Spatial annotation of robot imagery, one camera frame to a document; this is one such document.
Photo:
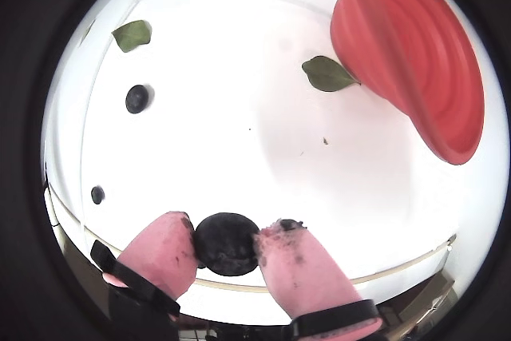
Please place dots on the dark blueberry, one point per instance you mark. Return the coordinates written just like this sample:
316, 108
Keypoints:
137, 98
225, 243
97, 194

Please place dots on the white paper sheet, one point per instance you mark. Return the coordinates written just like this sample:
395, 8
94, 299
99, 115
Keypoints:
239, 177

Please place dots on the red collapsible silicone cup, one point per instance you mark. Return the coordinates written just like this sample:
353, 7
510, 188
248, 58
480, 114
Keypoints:
399, 37

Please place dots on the pink covered gripper finger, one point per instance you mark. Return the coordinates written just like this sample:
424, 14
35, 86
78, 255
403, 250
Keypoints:
159, 257

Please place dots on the small green leaf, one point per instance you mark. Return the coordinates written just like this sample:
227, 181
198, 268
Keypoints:
327, 73

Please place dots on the pink stained gripper finger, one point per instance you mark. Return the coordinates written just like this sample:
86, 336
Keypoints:
303, 273

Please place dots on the large green leaf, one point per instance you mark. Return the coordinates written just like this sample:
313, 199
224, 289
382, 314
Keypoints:
131, 35

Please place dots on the thin wooden strip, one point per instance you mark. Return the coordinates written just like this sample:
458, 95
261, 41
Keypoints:
231, 284

